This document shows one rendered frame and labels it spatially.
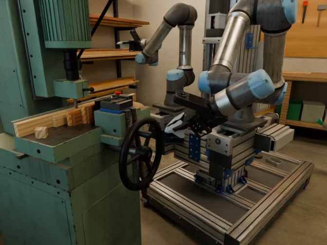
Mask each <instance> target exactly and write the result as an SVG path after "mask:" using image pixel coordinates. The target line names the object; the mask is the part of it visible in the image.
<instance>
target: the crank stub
mask: <svg viewBox="0 0 327 245"><path fill-rule="evenodd" d="M137 135H138V136H140V137H143V138H147V139H150V138H152V136H153V134H152V133H151V132H148V131H137Z"/></svg>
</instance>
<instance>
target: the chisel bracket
mask: <svg viewBox="0 0 327 245"><path fill-rule="evenodd" d="M53 86H54V95H55V96H57V97H64V98H71V99H73V100H74V101H77V100H78V99H81V98H85V97H89V96H90V94H89V91H82V89H83V88H89V84H88V80H79V79H78V80H67V79H66V78H64V79H57V80H53Z"/></svg>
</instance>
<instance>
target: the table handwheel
mask: <svg viewBox="0 0 327 245"><path fill-rule="evenodd" d="M145 124H150V126H149V129H148V132H152V130H153V128H154V130H155V132H156V137H157V148H156V155H155V158H154V161H153V164H152V167H151V166H150V163H149V160H150V159H151V157H152V149H151V147H148V145H149V141H150V139H147V138H146V139H145V143H144V145H139V146H138V147H134V146H131V142H132V140H133V138H134V136H135V134H136V133H137V131H138V130H139V129H140V128H141V127H142V126H143V125H145ZM106 148H107V149H109V150H112V151H116V152H120V155H119V174H120V178H121V181H122V183H123V185H124V186H125V187H126V188H127V189H129V190H131V191H139V190H141V189H143V188H144V187H146V186H147V185H148V184H149V183H150V181H151V180H152V179H153V177H154V175H155V173H156V171H157V169H158V167H159V164H160V161H161V157H162V152H163V133H162V129H161V127H160V125H159V123H158V122H157V121H156V120H155V119H154V118H153V117H142V118H140V119H138V120H137V121H136V122H135V123H134V124H133V125H132V126H131V127H130V129H129V130H128V132H127V134H126V136H125V138H124V140H123V143H122V145H121V146H115V145H111V144H106ZM128 155H132V156H134V157H132V158H131V159H129V160H127V157H128ZM136 160H140V161H143V162H145V164H146V166H147V169H148V171H149V172H148V174H147V176H146V177H145V178H144V179H143V180H142V181H141V182H139V183H132V182H131V181H130V179H129V177H128V173H127V166H128V165H129V164H131V163H132V162H134V161H136Z"/></svg>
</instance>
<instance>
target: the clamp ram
mask: <svg viewBox="0 0 327 245"><path fill-rule="evenodd" d="M110 98H111V97H107V98H103V99H104V100H107V99H110ZM103 99H100V100H96V101H94V103H95V110H99V109H100V101H103Z"/></svg>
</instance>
